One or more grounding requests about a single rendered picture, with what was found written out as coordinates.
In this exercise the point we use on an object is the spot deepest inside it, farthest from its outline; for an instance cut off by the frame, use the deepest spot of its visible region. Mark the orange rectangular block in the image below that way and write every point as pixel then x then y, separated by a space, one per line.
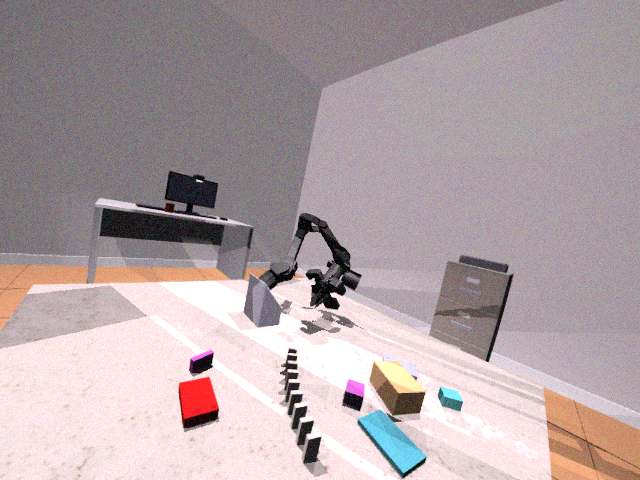
pixel 397 388

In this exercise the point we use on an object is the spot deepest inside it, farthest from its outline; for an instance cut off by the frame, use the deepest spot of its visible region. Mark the light blue flat block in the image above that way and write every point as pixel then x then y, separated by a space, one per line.
pixel 402 453

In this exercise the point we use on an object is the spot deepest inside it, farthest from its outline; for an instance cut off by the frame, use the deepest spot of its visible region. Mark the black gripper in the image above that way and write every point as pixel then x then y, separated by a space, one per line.
pixel 320 291

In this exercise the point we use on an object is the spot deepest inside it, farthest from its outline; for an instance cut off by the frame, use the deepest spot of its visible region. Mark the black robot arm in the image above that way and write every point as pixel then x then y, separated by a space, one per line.
pixel 285 270

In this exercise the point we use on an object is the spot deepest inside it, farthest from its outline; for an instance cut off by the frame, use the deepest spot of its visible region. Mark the small cyan block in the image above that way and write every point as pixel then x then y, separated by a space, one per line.
pixel 450 398

